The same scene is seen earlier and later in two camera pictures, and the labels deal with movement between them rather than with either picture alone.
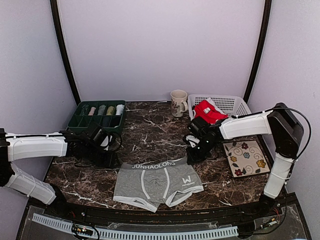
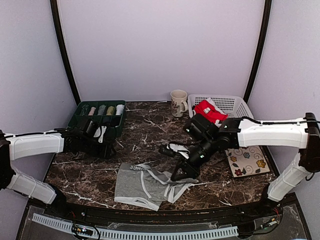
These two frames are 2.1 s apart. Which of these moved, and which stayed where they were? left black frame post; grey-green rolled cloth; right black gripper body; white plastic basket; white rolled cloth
Moved: right black gripper body
Stayed: grey-green rolled cloth; left black frame post; white rolled cloth; white plastic basket
